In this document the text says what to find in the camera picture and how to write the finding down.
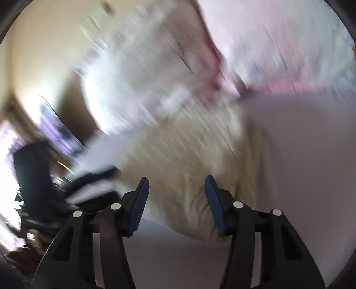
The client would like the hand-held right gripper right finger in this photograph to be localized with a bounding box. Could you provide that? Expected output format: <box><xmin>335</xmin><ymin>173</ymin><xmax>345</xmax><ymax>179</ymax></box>
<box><xmin>205</xmin><ymin>175</ymin><xmax>326</xmax><ymax>289</ymax></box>

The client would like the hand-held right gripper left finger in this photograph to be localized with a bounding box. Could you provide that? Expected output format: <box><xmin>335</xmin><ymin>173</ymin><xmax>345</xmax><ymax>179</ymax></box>
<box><xmin>31</xmin><ymin>177</ymin><xmax>150</xmax><ymax>289</ymax></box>

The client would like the cream knitted garment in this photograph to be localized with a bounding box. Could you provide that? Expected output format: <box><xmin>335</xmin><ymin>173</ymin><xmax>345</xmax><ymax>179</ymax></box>
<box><xmin>110</xmin><ymin>106</ymin><xmax>267</xmax><ymax>246</ymax></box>

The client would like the purple printed cloth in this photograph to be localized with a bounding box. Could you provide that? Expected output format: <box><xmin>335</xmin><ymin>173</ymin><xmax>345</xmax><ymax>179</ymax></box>
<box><xmin>37</xmin><ymin>103</ymin><xmax>87</xmax><ymax>159</ymax></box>

